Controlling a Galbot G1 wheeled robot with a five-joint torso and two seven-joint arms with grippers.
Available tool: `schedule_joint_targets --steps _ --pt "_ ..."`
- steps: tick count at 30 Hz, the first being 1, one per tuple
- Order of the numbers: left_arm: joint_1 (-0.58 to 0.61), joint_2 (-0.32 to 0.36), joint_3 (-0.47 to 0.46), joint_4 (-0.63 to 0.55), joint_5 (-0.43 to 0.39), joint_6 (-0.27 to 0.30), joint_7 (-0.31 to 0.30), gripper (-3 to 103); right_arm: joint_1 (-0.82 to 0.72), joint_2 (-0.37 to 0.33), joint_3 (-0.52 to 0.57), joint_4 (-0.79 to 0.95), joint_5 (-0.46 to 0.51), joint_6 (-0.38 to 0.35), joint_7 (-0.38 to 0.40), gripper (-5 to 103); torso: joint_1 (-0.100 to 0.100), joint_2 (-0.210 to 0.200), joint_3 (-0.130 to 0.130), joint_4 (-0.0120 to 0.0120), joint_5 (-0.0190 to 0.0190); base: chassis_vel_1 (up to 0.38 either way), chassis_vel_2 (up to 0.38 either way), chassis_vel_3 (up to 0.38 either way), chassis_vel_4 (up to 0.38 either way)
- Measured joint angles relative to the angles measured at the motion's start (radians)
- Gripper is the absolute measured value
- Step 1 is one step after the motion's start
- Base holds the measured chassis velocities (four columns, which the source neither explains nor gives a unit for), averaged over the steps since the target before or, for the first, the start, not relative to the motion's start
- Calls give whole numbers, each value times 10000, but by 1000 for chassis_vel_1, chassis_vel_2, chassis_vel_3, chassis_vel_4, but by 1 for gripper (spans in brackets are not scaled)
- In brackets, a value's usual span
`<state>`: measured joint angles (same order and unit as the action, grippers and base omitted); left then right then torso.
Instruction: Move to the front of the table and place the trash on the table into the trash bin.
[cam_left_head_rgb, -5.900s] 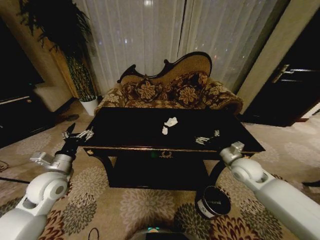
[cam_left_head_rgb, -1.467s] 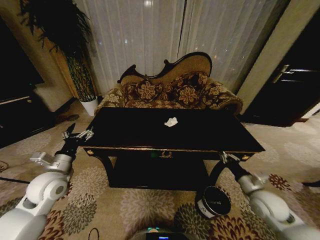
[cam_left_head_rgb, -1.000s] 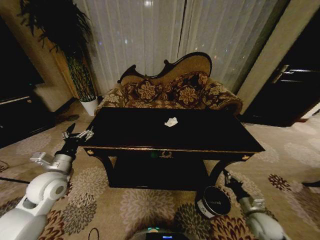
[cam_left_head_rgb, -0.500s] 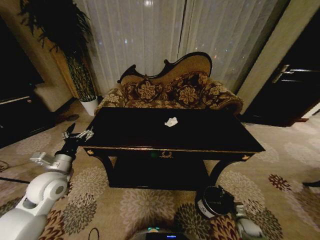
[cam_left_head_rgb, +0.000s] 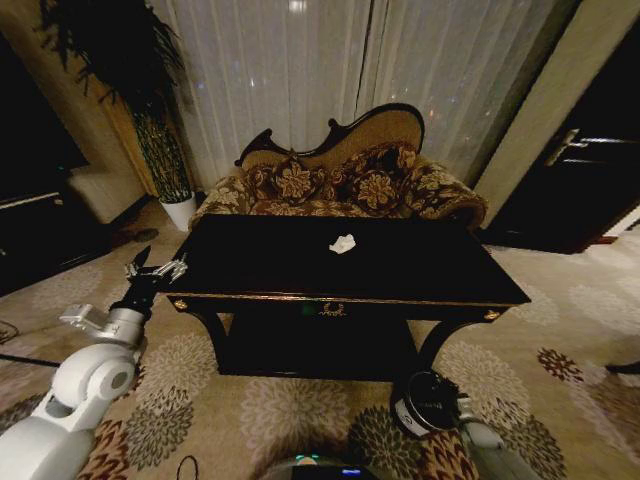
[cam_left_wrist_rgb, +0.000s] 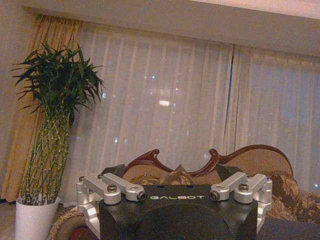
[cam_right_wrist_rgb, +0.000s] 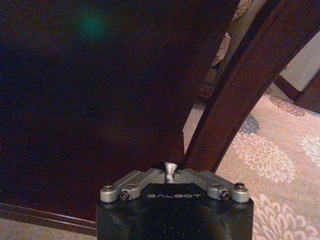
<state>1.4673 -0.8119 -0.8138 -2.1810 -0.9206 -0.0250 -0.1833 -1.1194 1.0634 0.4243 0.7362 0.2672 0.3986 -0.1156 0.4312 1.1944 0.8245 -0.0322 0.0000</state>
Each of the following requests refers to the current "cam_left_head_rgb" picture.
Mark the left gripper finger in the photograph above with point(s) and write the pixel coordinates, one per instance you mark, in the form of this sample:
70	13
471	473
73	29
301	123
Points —
172	267
141	258

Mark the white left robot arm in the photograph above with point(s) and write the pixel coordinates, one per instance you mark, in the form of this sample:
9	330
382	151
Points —
75	400

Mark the crumpled white paper trash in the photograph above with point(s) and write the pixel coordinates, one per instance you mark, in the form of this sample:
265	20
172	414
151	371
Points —
342	244

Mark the dark slipper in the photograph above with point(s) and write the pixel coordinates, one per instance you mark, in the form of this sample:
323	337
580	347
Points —
137	235

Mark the white plant pot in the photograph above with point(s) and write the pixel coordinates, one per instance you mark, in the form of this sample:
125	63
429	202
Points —
178	212

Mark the pale upholstered bench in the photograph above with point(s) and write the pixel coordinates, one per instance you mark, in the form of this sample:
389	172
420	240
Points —
102	192

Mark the dark low cabinet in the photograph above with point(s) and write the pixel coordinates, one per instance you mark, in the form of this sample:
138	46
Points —
35	200

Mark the floral round cushion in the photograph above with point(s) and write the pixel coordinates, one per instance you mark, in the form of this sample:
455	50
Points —
376	189
294	181

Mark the black table with gold trim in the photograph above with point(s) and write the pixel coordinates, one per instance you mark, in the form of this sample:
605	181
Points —
330	270

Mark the tall green potted plant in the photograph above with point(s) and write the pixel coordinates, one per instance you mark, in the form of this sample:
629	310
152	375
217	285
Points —
130	75

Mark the sheer white curtain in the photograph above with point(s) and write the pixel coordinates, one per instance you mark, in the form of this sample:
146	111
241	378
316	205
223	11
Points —
320	75

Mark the dark wooden door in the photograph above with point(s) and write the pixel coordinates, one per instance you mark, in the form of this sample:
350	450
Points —
580	170

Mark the floral sofa with dark frame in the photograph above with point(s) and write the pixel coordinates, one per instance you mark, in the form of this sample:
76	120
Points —
350	185

